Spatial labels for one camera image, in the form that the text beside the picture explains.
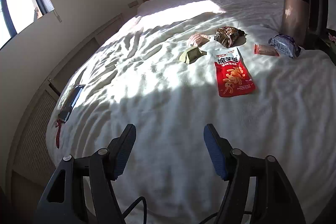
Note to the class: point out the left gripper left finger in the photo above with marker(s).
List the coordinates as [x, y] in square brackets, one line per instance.
[119, 152]

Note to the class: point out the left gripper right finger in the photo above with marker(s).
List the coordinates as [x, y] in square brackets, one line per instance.
[220, 152]

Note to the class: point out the black smartphone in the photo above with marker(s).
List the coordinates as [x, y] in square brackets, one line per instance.
[70, 103]

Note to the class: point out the red spicy strips packet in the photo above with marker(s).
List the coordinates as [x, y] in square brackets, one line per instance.
[233, 78]

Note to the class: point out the radiator cover panel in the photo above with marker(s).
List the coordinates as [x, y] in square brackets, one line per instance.
[29, 166]

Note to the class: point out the white bed duvet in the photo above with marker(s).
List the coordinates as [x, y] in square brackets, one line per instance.
[136, 77]

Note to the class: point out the small green wrapped snack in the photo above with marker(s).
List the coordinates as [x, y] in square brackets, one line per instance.
[191, 54]

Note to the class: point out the orange clear wafer packet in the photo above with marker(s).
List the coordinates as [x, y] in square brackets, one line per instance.
[265, 50]

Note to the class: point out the pale pink wrapped snack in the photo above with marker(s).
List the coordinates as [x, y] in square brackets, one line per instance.
[197, 40]

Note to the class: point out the dark brown snack bag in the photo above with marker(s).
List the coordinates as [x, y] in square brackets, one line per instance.
[228, 35]

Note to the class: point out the blue white snack pack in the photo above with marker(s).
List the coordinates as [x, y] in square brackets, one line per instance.
[286, 45]

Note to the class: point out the brown black tall bin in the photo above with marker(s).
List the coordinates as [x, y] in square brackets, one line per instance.
[301, 18]

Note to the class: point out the window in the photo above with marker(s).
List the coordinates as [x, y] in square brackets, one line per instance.
[16, 15]

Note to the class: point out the wall socket plate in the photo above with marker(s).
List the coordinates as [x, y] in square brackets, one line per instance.
[133, 4]

